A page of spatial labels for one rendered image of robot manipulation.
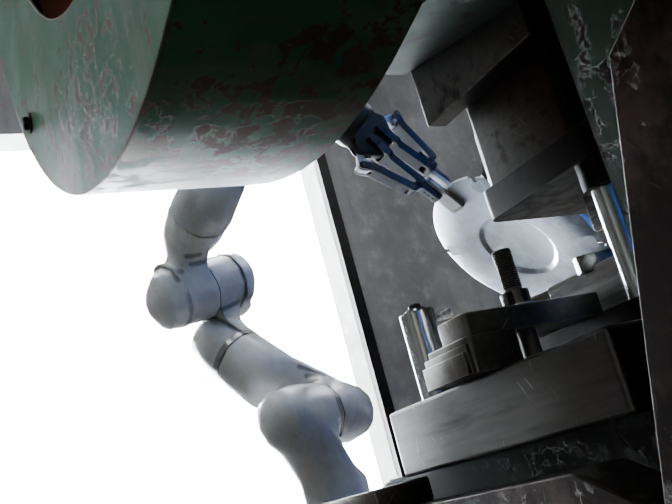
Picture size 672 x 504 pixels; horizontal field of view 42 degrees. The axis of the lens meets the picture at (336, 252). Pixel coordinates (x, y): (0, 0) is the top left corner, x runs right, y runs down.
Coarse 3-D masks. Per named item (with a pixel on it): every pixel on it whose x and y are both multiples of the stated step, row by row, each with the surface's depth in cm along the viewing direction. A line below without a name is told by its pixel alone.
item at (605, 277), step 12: (600, 264) 77; (612, 264) 76; (576, 276) 80; (588, 276) 78; (600, 276) 77; (612, 276) 76; (552, 288) 83; (564, 288) 81; (576, 288) 80; (588, 288) 79; (600, 288) 77; (612, 288) 76; (624, 288) 75; (600, 300) 78; (612, 300) 76; (624, 300) 75
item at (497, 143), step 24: (552, 24) 83; (552, 48) 81; (528, 72) 83; (552, 72) 80; (480, 96) 89; (504, 96) 86; (528, 96) 83; (552, 96) 80; (576, 96) 80; (480, 120) 90; (504, 120) 86; (528, 120) 83; (552, 120) 81; (576, 120) 79; (480, 144) 90; (504, 144) 87; (528, 144) 84; (504, 168) 87
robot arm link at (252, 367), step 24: (240, 336) 154; (240, 360) 151; (264, 360) 150; (288, 360) 151; (240, 384) 150; (264, 384) 149; (288, 384) 151; (336, 384) 149; (360, 408) 148; (360, 432) 150
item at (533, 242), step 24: (456, 192) 133; (456, 216) 137; (480, 216) 134; (576, 216) 123; (456, 240) 142; (480, 240) 139; (504, 240) 136; (528, 240) 134; (552, 240) 130; (576, 240) 127; (480, 264) 144; (528, 264) 138; (552, 264) 135; (528, 288) 142
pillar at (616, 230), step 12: (600, 192) 74; (612, 192) 74; (600, 204) 74; (612, 204) 74; (600, 216) 74; (612, 216) 73; (612, 228) 73; (624, 228) 73; (612, 240) 73; (624, 240) 73; (612, 252) 74; (624, 252) 72; (624, 264) 72; (624, 276) 73; (636, 276) 72; (636, 288) 72
